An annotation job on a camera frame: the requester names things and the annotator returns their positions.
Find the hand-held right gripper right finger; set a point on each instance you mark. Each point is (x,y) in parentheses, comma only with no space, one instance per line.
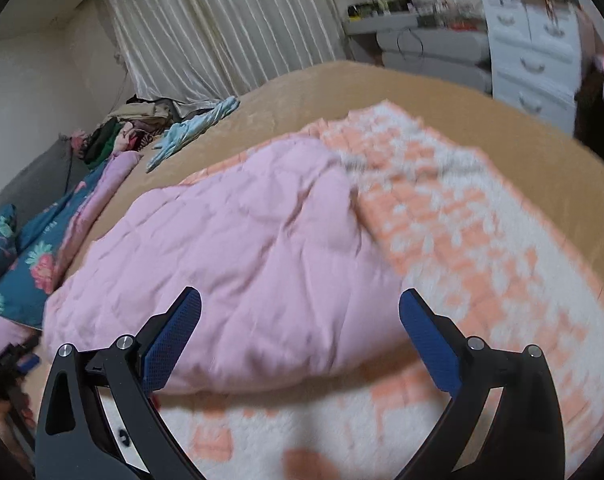
(429,340)

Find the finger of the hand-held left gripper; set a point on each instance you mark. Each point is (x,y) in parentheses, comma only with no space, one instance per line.
(24,355)

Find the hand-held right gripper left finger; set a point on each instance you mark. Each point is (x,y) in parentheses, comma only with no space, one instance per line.
(174,340)

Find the pink quilted jacket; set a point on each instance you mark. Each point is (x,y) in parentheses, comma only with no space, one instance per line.
(257,270)

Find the pile of clothes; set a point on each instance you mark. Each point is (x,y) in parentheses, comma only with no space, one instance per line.
(122,132)

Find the teal floral quilt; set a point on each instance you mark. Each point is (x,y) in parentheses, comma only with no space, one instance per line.
(22,260)

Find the orange checked fleece blanket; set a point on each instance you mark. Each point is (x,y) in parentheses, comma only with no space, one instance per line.
(482,240)

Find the grey headboard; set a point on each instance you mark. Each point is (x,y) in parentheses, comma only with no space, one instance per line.
(27,180)

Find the light blue garment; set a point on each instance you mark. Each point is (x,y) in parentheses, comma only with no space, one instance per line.
(192,130)

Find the tan bed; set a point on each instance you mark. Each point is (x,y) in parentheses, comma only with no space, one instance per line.
(482,105)

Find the grey desk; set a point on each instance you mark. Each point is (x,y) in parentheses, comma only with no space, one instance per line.
(422,45)

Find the cream pleated curtain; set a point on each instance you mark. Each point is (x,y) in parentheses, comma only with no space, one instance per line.
(222,30)

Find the white drawer cabinet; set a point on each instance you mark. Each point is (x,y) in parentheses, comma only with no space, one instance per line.
(532,40)

